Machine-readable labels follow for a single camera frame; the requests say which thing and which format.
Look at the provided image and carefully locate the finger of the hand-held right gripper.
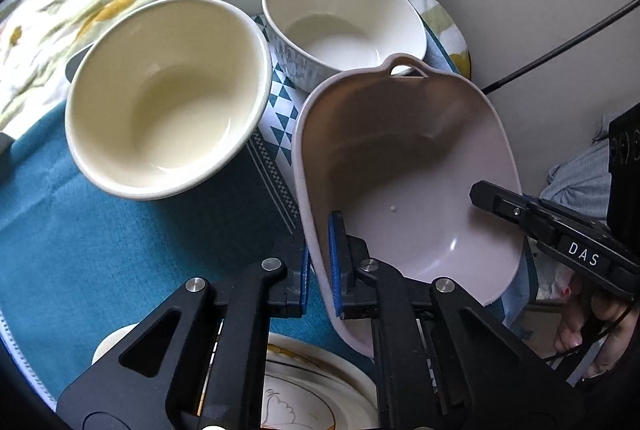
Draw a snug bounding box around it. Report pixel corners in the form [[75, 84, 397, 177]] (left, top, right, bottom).
[[469, 180, 640, 298]]

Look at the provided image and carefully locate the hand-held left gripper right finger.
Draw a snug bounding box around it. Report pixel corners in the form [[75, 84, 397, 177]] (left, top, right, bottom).
[[327, 210, 586, 430]]

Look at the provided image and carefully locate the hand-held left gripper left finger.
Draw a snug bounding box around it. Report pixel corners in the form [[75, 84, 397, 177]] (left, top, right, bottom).
[[56, 237, 311, 430]]

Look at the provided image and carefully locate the pink handled bowl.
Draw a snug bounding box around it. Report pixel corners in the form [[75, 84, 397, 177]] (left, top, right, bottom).
[[291, 54, 525, 358]]

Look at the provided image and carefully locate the yellow duck plate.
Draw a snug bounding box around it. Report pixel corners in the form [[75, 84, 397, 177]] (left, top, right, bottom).
[[92, 327, 379, 430]]

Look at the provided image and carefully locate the person's right hand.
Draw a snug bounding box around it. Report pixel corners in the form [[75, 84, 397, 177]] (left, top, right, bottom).
[[554, 273, 640, 381]]

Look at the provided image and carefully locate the grey blue garment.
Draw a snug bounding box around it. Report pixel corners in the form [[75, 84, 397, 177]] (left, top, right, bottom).
[[517, 140, 613, 311]]

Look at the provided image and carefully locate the cream bowl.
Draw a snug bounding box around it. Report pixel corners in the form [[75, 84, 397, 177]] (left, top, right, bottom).
[[65, 0, 273, 201]]

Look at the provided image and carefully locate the teal cloth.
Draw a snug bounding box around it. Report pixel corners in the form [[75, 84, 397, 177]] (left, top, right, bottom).
[[0, 103, 326, 393]]

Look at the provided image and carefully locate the white patterned bowl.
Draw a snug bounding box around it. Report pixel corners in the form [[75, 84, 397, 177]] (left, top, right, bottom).
[[261, 0, 428, 94]]

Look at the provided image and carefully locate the black cable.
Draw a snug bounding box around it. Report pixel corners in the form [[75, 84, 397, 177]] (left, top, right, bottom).
[[482, 0, 640, 94]]

